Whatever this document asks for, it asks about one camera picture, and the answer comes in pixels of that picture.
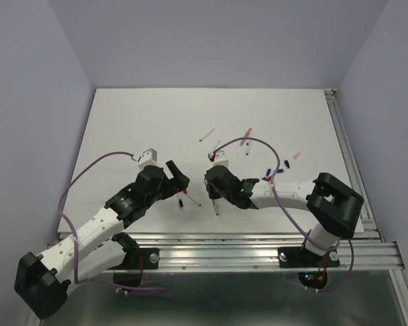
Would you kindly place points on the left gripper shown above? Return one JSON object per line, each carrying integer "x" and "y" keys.
{"x": 177, "y": 183}

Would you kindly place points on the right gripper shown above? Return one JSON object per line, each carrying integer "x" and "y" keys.
{"x": 212, "y": 193}

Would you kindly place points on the red capped whiteboard marker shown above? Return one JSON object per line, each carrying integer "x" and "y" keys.
{"x": 206, "y": 135}

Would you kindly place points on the pink highlighter pen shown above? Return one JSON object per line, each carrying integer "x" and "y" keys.
{"x": 242, "y": 142}

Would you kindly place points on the blue ballpoint pen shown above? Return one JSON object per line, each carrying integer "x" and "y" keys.
{"x": 215, "y": 208}

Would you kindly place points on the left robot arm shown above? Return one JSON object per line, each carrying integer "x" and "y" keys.
{"x": 45, "y": 281}

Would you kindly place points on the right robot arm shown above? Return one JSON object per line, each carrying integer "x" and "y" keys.
{"x": 335, "y": 205}

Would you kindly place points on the black tipped marker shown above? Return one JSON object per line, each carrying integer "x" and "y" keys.
{"x": 180, "y": 202}

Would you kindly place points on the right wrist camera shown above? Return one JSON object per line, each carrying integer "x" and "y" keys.
{"x": 218, "y": 158}

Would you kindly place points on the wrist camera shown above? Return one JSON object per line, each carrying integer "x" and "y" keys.
{"x": 218, "y": 158}
{"x": 148, "y": 158}

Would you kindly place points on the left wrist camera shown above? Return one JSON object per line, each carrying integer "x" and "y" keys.
{"x": 148, "y": 158}

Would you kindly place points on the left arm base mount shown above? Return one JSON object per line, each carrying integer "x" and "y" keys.
{"x": 142, "y": 258}

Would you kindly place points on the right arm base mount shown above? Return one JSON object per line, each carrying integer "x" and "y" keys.
{"x": 298, "y": 257}

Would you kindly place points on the aluminium rail frame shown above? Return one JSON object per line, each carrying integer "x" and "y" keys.
{"x": 234, "y": 255}

